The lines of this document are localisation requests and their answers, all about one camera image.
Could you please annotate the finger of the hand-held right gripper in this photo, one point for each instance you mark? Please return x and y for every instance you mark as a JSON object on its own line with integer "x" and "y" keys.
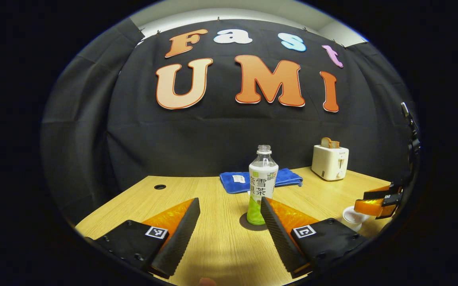
{"x": 372, "y": 207}
{"x": 380, "y": 193}

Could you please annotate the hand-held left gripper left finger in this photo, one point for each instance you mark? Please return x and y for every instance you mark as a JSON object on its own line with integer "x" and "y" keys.
{"x": 181, "y": 234}

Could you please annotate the white teacup lid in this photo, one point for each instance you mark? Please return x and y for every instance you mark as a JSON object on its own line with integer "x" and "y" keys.
{"x": 358, "y": 217}

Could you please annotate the blue folded towel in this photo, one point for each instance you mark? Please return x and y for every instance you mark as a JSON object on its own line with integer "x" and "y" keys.
{"x": 233, "y": 180}

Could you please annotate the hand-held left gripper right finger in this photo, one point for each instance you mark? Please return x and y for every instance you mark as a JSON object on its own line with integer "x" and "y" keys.
{"x": 278, "y": 238}

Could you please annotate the toast slice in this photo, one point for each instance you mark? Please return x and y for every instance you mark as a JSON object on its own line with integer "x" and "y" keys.
{"x": 329, "y": 143}

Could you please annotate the clear water bottle green label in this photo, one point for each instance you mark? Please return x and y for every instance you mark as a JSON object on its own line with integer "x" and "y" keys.
{"x": 262, "y": 182}

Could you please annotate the white teacup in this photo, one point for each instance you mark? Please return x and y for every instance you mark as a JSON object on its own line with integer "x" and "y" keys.
{"x": 352, "y": 224}

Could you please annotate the white toaster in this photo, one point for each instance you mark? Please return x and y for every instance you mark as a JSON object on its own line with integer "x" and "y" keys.
{"x": 329, "y": 163}

